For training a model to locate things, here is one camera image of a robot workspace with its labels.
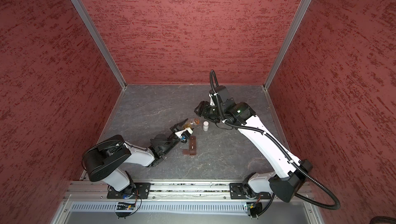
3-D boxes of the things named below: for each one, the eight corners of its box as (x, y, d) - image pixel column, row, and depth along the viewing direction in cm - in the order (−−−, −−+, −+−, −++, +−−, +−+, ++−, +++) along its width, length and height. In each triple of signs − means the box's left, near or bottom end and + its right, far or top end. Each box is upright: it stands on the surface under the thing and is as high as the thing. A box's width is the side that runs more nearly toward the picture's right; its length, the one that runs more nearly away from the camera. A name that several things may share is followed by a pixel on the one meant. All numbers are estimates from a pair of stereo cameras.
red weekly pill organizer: (182, 155, 88) (182, 153, 86) (184, 137, 95) (184, 135, 93) (196, 155, 88) (196, 153, 86) (196, 137, 95) (196, 135, 93)
